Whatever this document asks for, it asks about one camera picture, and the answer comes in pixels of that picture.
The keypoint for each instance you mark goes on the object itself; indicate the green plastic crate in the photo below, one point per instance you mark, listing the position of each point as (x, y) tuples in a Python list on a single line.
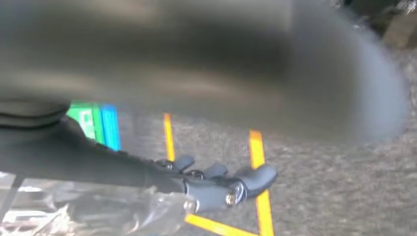
[(86, 122)]

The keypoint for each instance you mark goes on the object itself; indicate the yellow floor tape square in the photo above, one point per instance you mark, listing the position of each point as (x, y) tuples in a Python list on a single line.
[(257, 150)]

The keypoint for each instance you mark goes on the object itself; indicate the right robot arm sleeve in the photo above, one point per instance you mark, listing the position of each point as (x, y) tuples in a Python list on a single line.
[(26, 112)]

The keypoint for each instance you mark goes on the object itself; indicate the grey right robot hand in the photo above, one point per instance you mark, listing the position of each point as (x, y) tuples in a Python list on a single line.
[(195, 65)]

